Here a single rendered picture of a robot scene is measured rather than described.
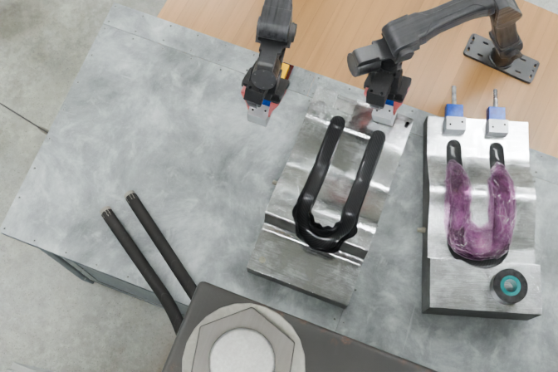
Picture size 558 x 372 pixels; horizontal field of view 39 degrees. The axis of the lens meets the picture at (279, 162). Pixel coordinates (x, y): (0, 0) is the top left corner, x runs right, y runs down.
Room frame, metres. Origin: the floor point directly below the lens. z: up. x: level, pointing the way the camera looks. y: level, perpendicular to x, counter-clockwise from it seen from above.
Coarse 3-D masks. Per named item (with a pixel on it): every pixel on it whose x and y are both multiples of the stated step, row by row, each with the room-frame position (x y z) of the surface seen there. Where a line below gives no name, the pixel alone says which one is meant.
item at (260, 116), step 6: (264, 102) 0.75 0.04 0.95; (270, 102) 0.75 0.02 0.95; (252, 108) 0.72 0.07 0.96; (258, 108) 0.72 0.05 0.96; (264, 108) 0.73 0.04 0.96; (252, 114) 0.71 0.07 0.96; (258, 114) 0.71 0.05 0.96; (264, 114) 0.71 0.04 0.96; (252, 120) 0.71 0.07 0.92; (258, 120) 0.70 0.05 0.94; (264, 120) 0.70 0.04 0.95; (264, 126) 0.70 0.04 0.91
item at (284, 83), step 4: (248, 72) 0.79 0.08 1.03; (244, 76) 0.77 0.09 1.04; (248, 76) 0.77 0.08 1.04; (244, 80) 0.76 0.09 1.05; (248, 80) 0.76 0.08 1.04; (280, 80) 0.77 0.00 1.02; (284, 80) 0.77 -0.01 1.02; (244, 84) 0.75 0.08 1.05; (280, 84) 0.76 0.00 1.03; (284, 84) 0.76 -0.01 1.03; (288, 84) 0.76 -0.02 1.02; (280, 88) 0.75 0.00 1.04; (284, 88) 0.75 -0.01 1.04; (276, 92) 0.73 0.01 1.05; (280, 92) 0.73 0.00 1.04; (276, 96) 0.72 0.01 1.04; (280, 96) 0.72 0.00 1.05
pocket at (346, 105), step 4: (340, 96) 0.80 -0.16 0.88; (344, 96) 0.80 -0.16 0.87; (336, 100) 0.79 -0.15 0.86; (340, 100) 0.79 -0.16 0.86; (344, 100) 0.79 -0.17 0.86; (348, 100) 0.79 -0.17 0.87; (352, 100) 0.79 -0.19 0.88; (336, 104) 0.78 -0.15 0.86; (340, 104) 0.78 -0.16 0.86; (344, 104) 0.78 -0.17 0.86; (348, 104) 0.78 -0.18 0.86; (352, 104) 0.78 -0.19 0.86; (336, 108) 0.77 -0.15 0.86; (340, 108) 0.77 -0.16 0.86; (344, 108) 0.77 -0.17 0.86; (348, 108) 0.77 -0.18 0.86; (352, 108) 0.77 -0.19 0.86; (348, 112) 0.76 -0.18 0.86; (352, 112) 0.76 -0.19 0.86
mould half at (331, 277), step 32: (320, 96) 0.79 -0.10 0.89; (320, 128) 0.70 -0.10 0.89; (352, 128) 0.70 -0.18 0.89; (384, 128) 0.71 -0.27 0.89; (288, 160) 0.62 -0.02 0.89; (352, 160) 0.62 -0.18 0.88; (384, 160) 0.62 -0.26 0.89; (288, 192) 0.52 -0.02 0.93; (320, 192) 0.53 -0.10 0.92; (384, 192) 0.54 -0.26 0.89; (288, 224) 0.45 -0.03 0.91; (256, 256) 0.38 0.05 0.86; (288, 256) 0.38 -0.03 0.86; (320, 256) 0.38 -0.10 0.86; (352, 256) 0.38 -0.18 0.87; (320, 288) 0.30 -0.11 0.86; (352, 288) 0.31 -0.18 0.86
